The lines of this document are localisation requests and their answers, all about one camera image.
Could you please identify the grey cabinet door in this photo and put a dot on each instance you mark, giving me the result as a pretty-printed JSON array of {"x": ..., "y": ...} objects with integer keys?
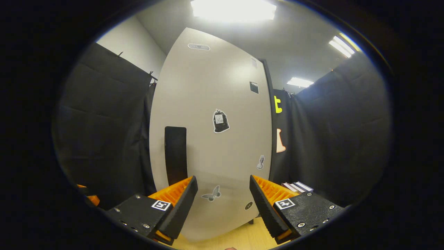
[{"x": 208, "y": 156}]

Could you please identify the ceiling light panel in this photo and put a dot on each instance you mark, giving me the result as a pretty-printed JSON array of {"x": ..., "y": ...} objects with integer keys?
[
  {"x": 234, "y": 9},
  {"x": 343, "y": 45},
  {"x": 300, "y": 82}
]

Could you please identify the white cover book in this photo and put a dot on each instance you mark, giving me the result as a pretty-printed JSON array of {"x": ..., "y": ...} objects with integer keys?
[{"x": 296, "y": 187}]

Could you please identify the dark grey cabinet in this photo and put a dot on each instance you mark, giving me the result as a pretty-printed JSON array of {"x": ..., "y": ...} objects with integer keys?
[{"x": 267, "y": 80}]

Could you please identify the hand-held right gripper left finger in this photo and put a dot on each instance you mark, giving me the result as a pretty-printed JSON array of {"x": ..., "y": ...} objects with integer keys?
[{"x": 184, "y": 208}]

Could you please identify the black backdrop cloth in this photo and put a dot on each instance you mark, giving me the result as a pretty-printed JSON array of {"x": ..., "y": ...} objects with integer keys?
[{"x": 329, "y": 139}]

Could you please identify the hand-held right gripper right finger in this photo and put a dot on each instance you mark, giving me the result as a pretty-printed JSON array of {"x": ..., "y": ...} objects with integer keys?
[{"x": 265, "y": 211}]

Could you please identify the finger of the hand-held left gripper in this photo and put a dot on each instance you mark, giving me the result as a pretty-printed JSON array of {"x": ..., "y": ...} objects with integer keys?
[{"x": 93, "y": 199}]

